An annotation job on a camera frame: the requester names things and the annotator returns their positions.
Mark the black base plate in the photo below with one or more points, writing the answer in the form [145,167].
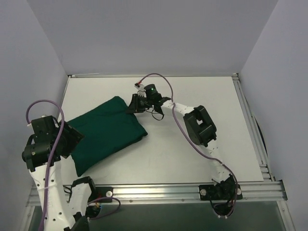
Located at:
[105,192]
[216,192]

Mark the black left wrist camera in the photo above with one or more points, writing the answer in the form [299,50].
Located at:
[44,126]

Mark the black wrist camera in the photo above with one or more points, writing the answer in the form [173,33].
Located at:
[151,93]
[44,126]

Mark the back aluminium frame rail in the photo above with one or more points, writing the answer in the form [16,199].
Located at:
[84,75]

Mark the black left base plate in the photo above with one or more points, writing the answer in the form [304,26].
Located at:
[105,192]

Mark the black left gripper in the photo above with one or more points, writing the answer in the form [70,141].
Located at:
[72,135]

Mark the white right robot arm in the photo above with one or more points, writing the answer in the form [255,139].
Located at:
[200,132]

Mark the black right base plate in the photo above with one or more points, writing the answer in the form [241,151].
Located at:
[216,192]

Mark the green surgical cloth kit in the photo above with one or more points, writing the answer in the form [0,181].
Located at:
[107,129]

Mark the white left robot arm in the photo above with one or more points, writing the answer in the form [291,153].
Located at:
[50,142]

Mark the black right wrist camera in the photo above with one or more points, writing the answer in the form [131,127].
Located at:
[151,93]

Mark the front aluminium frame rail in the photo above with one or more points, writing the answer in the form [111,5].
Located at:
[189,193]

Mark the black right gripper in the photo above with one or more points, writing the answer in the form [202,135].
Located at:
[139,103]

